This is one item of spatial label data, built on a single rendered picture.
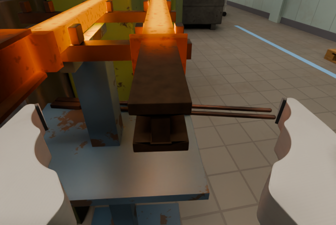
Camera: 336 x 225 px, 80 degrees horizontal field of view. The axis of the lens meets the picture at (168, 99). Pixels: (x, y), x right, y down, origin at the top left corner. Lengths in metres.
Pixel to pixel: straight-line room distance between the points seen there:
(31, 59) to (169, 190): 0.29
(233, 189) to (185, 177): 0.83
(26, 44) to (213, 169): 1.17
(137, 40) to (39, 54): 0.09
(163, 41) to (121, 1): 0.50
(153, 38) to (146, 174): 0.29
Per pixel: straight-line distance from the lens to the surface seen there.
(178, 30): 0.24
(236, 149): 1.41
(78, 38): 0.26
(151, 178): 0.40
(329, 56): 3.31
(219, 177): 1.24
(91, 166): 0.44
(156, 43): 0.16
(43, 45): 0.21
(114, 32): 0.68
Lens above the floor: 0.98
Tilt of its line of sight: 33 degrees down
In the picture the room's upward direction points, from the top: straight up
